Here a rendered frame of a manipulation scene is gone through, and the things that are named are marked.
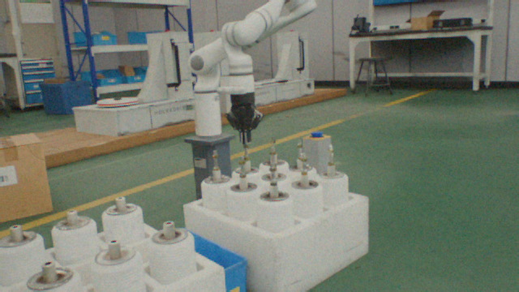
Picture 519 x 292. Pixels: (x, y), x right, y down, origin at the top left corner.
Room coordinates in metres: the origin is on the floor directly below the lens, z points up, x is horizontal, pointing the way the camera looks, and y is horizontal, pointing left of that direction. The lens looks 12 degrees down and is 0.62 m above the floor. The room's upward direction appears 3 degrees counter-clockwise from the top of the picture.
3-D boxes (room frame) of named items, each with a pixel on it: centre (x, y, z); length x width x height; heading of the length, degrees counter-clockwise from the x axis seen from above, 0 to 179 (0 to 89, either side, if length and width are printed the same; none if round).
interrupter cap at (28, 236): (0.87, 0.53, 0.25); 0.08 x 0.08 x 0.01
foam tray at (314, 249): (1.22, -0.03, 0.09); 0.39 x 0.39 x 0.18; 43
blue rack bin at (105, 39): (6.13, 2.19, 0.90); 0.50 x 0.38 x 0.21; 53
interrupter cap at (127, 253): (0.76, 0.29, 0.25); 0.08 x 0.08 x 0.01
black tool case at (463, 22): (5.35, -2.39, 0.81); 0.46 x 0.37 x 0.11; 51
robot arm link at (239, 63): (1.32, 0.06, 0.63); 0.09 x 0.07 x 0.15; 47
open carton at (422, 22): (5.65, -2.16, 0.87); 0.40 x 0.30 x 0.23; 37
